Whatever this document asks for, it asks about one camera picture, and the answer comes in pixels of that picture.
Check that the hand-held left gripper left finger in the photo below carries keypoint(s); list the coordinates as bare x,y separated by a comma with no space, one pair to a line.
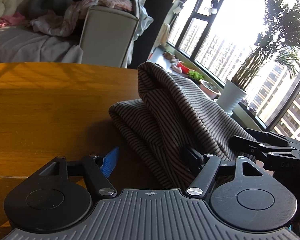
109,161

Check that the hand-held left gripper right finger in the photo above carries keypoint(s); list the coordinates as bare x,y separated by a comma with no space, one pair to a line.
193,161

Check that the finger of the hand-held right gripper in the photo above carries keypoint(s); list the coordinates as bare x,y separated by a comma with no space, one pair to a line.
272,137
250,146

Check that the striped knit garment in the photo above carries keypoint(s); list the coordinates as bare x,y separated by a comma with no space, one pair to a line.
185,105

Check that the palm plant in white pot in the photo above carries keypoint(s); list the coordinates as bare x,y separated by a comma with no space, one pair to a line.
231,96

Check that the pink basin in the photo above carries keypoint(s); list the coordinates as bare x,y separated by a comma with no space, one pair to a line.
209,88

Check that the small green potted plant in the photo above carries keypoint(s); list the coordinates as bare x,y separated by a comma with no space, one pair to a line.
195,75

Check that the red basin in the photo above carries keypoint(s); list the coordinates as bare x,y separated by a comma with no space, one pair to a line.
183,67

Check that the pink slippers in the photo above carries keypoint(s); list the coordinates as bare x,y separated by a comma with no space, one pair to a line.
175,65

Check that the brown shoes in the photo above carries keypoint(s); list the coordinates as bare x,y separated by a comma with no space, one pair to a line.
169,55

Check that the beige sofa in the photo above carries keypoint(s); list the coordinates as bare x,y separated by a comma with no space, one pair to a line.
107,35

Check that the beige hanging cloth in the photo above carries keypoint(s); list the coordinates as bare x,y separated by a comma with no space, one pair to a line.
165,33

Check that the grey sofa sheet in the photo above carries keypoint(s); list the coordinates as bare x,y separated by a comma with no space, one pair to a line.
27,46

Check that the pink floral garment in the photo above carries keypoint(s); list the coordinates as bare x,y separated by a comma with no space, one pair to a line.
64,22

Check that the black pillar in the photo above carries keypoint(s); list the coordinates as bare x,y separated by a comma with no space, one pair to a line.
152,17

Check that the grey cushion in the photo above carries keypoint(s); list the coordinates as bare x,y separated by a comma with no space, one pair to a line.
44,5

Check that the pink cloth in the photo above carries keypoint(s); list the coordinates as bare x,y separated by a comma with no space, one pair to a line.
9,21

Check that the black window frame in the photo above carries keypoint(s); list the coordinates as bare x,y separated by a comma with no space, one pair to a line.
195,52

